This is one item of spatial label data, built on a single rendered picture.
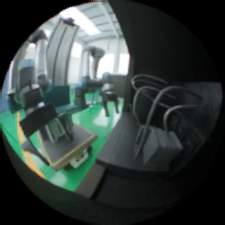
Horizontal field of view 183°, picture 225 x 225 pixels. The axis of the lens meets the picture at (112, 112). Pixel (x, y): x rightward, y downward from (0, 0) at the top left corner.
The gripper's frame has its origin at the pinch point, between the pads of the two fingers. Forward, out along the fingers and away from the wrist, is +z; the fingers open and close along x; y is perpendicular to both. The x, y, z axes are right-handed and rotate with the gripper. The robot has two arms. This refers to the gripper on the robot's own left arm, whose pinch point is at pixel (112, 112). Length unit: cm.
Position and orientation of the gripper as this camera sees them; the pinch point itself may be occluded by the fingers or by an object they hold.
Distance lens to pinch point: 50.3
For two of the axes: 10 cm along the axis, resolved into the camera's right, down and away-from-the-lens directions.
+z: 1.7, 9.9, 0.4
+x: 5.5, -1.3, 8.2
